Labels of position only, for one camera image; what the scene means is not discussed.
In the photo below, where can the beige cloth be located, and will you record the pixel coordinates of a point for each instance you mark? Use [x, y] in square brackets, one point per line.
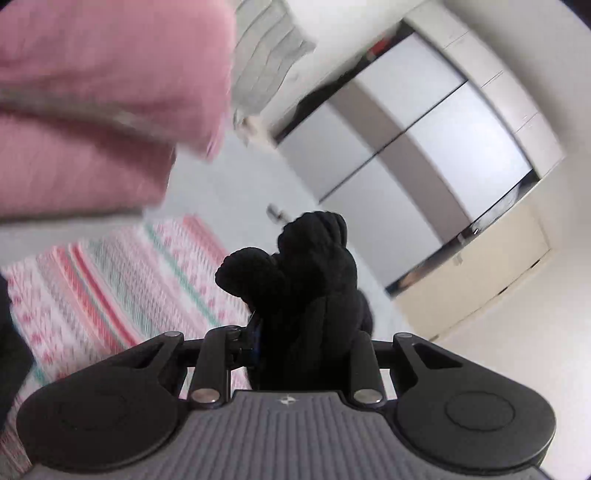
[244, 123]

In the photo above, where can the cream door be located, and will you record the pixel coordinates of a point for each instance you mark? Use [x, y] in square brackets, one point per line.
[480, 272]

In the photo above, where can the dark cloth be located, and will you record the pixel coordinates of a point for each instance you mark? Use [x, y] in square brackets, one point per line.
[11, 350]

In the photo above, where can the black pants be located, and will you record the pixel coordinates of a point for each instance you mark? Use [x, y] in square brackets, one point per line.
[309, 295]

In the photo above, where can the small dark object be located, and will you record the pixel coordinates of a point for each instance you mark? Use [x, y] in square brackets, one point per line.
[275, 212]

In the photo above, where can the white grey sliding wardrobe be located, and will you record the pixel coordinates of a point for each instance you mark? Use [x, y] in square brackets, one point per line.
[415, 138]

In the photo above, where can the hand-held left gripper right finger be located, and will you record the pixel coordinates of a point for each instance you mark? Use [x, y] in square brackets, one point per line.
[364, 364]

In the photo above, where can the dark hanging clothing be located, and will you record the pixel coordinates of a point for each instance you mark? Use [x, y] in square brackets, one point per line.
[318, 99]

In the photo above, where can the patterned red green blanket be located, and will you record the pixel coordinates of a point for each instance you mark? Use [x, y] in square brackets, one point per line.
[115, 286]

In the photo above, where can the pink pillow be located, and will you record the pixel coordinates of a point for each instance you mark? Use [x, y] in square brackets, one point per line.
[78, 170]
[115, 50]

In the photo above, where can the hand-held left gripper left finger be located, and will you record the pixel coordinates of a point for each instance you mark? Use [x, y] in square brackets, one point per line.
[216, 357]

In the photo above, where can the grey quilted headboard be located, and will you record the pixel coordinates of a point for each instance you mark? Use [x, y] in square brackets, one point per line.
[268, 55]

